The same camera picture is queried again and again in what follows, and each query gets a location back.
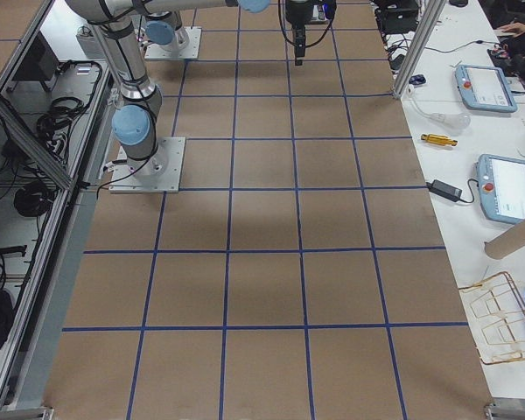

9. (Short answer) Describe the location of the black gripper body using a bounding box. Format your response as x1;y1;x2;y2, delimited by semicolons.
285;0;313;47

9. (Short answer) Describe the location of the small blue device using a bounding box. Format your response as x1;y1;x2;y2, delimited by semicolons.
409;74;426;86

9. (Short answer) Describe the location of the yellow brass cylinder tool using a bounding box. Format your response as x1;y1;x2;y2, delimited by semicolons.
420;134;458;147

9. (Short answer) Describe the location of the cardboard tube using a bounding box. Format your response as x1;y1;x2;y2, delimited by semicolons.
484;219;525;260

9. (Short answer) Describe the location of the aluminium diagonal frame beam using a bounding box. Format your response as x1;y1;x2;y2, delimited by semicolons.
0;94;75;190

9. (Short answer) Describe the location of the blue teach pendant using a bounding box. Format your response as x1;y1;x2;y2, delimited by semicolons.
476;154;525;224
454;65;517;114

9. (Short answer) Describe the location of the lower blue teach pendant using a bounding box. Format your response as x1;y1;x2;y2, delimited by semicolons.
476;154;525;224

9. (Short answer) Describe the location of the black cable bundle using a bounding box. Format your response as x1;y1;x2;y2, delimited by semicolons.
36;96;92;145

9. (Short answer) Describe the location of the upper blue teach pendant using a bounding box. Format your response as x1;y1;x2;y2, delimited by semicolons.
454;65;517;114

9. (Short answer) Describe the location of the person's hand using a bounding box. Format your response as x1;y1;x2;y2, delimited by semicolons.
498;22;525;35

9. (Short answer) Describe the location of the white light bulb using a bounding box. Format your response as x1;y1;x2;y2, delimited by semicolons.
428;113;471;130

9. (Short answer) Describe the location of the black power adapter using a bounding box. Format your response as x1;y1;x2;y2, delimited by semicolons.
426;179;462;202

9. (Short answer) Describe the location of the aluminium frame post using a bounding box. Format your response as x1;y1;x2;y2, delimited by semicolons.
392;0;445;99

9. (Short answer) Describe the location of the gold wire rack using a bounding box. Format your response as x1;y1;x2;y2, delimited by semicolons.
458;271;525;366

